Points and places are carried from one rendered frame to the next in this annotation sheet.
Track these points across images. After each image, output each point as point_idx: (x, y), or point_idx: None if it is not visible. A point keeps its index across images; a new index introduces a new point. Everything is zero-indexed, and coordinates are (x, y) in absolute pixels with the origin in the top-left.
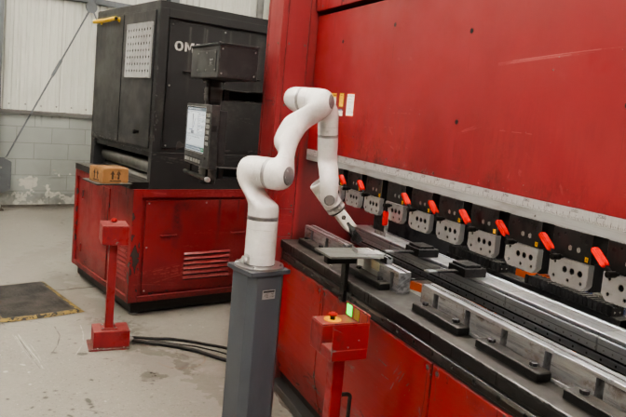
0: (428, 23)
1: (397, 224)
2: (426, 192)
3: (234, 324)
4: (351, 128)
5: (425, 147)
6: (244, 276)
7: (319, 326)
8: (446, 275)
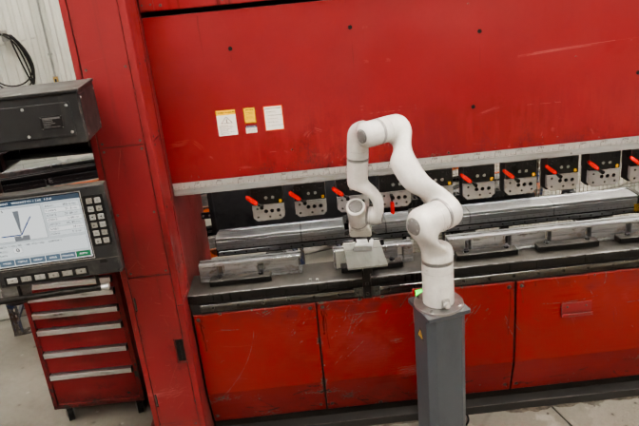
0: (413, 26)
1: (230, 216)
2: (442, 169)
3: (446, 365)
4: (285, 142)
5: (432, 134)
6: (456, 318)
7: None
8: (396, 227)
